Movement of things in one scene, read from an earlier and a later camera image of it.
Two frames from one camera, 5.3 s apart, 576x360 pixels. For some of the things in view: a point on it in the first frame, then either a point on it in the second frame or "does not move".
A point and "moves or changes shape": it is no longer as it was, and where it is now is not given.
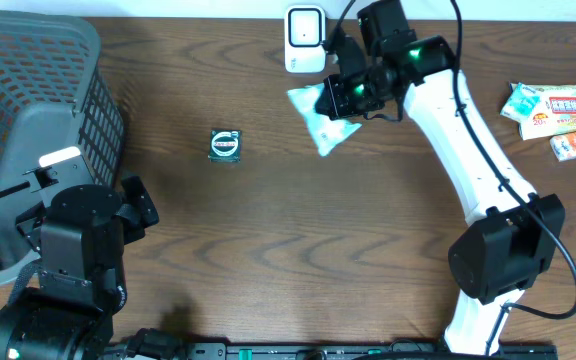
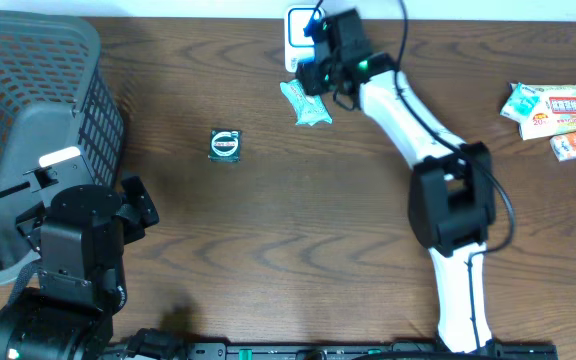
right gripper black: [332, 103] to [303, 74]
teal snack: [327, 133] moves or changes shape
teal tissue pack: [520, 101] does not move
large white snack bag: [568, 108] does not move
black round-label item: [224, 146] does not move
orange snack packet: [573, 145] does not move
